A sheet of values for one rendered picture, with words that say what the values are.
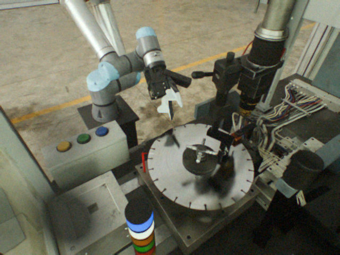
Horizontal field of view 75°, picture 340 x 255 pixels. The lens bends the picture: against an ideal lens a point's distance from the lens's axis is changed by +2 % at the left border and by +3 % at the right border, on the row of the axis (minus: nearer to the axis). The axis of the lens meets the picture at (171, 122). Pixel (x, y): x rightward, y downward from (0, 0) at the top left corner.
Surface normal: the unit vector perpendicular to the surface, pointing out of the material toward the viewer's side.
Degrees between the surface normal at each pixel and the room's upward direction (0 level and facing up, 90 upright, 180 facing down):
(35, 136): 0
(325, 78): 90
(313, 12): 90
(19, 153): 90
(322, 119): 0
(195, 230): 0
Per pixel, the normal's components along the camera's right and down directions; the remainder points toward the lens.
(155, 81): 0.22, -0.26
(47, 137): 0.02, -0.73
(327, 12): -0.83, 0.37
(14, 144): 0.55, 0.57
